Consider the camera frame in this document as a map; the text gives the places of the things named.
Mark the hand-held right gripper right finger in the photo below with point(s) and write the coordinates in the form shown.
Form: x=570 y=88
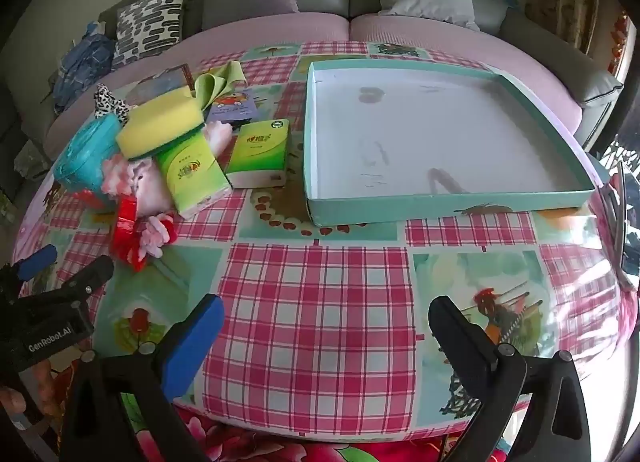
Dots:
x=460 y=337

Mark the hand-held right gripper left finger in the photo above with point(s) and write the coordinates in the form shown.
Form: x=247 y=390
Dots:
x=195 y=342

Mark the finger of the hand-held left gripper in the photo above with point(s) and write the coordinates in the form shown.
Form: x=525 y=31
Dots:
x=90 y=277
x=37 y=262

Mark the red tape roll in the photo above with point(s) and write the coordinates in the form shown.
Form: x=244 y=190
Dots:
x=125 y=232

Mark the pink fluffy cloth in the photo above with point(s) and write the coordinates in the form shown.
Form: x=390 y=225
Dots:
x=145 y=187

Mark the green tissue pack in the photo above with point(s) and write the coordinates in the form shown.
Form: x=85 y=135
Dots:
x=260 y=152
x=192 y=177

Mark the yellow sponge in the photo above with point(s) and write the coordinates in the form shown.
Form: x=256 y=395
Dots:
x=160 y=124

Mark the leopard print scrunchie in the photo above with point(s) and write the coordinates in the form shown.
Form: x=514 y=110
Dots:
x=111 y=102

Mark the teal shallow cardboard tray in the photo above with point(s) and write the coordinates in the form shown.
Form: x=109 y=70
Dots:
x=430 y=142

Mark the purple baby wipes pack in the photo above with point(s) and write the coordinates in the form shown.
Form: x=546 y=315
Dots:
x=232 y=107

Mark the light green cloth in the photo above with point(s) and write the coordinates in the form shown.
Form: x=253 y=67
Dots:
x=212 y=84

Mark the person's left hand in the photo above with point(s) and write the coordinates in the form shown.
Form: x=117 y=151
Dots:
x=44 y=387

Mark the teal wet wipes pack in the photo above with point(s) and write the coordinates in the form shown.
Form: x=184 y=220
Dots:
x=87 y=154

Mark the pink checked printed tablecloth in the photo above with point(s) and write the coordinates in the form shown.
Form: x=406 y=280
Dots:
x=320 y=322

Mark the red floral blanket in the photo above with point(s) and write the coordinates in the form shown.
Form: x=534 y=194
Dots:
x=310 y=449

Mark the blue denim bag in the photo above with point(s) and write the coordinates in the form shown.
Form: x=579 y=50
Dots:
x=82 y=67

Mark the clear plastic bag, blue item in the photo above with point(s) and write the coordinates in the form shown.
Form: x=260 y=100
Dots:
x=160 y=84

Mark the black white patterned pillow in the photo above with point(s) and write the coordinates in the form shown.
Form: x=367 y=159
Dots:
x=150 y=22

